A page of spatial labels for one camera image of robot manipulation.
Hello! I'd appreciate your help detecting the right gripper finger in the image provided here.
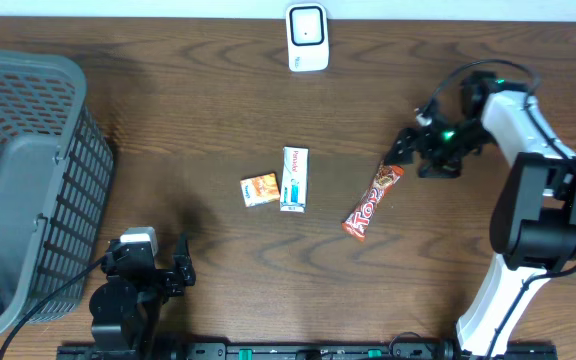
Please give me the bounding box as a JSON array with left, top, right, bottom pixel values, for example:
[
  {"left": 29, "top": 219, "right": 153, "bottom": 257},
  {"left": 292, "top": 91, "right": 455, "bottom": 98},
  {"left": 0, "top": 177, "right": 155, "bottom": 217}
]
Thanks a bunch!
[
  {"left": 383, "top": 128, "right": 418, "bottom": 166},
  {"left": 417, "top": 160, "right": 462, "bottom": 179}
]

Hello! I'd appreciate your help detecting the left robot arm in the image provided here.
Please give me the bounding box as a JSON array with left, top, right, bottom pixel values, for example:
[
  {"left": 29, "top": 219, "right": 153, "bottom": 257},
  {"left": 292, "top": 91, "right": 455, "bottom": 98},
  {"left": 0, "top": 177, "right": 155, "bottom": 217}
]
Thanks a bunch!
[{"left": 89, "top": 234, "right": 196, "bottom": 359}]

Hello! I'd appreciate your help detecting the white barcode scanner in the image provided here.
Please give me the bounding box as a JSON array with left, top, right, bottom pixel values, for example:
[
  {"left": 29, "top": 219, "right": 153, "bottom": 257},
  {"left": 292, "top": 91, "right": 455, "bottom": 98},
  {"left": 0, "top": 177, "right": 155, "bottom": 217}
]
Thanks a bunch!
[{"left": 285, "top": 3, "right": 330, "bottom": 72}]

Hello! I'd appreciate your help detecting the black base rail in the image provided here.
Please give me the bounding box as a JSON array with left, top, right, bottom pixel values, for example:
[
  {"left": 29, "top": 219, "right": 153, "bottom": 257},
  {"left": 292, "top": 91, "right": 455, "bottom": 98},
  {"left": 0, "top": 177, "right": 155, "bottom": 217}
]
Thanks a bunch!
[{"left": 56, "top": 339, "right": 558, "bottom": 360}]

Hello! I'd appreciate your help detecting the red Top chocolate bar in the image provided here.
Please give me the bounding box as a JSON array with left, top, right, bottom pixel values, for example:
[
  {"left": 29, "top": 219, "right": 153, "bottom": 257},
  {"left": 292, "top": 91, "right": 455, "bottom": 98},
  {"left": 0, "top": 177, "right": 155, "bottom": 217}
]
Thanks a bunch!
[{"left": 341, "top": 163, "right": 404, "bottom": 242}]

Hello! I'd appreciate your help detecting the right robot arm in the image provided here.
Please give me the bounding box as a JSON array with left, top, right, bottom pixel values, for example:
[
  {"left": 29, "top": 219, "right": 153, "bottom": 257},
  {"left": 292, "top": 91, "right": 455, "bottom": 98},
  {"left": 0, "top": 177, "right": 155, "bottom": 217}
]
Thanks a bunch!
[{"left": 385, "top": 71, "right": 576, "bottom": 359}]

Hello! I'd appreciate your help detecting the grey plastic basket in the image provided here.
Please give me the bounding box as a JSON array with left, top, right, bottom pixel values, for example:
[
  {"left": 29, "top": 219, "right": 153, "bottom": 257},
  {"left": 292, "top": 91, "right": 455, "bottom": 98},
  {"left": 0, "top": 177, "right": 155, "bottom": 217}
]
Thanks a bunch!
[{"left": 0, "top": 50, "right": 114, "bottom": 334}]

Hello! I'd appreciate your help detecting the orange small packet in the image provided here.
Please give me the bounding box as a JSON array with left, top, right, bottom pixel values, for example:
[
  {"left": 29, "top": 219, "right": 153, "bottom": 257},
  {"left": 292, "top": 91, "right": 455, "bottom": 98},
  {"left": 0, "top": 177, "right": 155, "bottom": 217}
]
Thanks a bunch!
[{"left": 240, "top": 173, "right": 280, "bottom": 207}]

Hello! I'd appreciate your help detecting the white Panadol box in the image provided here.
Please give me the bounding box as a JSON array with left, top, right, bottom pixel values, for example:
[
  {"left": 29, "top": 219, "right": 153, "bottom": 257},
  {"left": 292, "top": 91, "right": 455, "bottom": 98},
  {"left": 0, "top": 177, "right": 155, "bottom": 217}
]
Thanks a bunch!
[{"left": 280, "top": 147, "right": 309, "bottom": 213}]

